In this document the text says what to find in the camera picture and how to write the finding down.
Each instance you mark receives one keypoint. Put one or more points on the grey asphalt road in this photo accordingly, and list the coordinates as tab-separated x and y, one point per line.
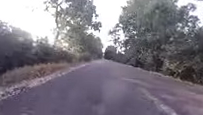
101	93

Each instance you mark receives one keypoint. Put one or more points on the row of green trees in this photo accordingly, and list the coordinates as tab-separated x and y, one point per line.
157	36

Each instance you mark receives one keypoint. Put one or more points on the dry brown grass verge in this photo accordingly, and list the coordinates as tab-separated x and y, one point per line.
28	73

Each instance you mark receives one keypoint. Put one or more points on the brown dirt verge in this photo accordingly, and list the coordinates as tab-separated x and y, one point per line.
175	79

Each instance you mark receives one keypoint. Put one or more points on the row of trees and bushes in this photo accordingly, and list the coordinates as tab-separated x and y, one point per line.
13	49

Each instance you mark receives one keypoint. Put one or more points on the pale gravel strip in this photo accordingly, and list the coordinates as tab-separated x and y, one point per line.
17	88

